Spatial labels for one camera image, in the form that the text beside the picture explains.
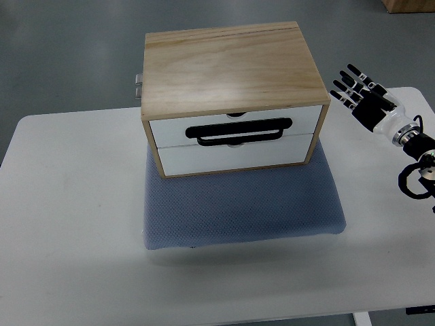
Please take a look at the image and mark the black drawer handle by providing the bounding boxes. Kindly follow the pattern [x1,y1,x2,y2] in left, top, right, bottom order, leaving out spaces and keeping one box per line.
[185,117,293,147]

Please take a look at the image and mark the blue mesh cushion mat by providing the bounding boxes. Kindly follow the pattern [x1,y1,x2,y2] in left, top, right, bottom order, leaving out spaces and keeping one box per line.
[143,145,346,250]

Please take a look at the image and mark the metal clamp behind cabinet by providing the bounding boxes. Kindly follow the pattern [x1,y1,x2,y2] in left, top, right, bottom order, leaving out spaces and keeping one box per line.
[135,73,143,100]

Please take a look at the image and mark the white table leg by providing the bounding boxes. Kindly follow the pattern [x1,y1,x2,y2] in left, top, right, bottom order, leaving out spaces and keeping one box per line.
[352,312,372,326]

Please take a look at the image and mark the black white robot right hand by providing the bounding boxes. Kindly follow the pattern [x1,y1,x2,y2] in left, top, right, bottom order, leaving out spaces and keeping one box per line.
[330,64,401,132]

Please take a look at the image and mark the black table control panel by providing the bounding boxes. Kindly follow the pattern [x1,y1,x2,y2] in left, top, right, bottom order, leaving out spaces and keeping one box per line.
[405,305,435,315]

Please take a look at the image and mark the wooden drawer cabinet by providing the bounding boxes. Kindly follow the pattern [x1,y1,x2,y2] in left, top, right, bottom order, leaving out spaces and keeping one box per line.
[141,22,330,178]

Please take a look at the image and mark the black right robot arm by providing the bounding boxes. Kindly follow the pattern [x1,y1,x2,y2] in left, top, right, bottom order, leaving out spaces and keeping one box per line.
[392,115,434,200]

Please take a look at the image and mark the cardboard box corner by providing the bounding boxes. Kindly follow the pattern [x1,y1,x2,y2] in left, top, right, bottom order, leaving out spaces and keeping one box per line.
[381,0,435,14]

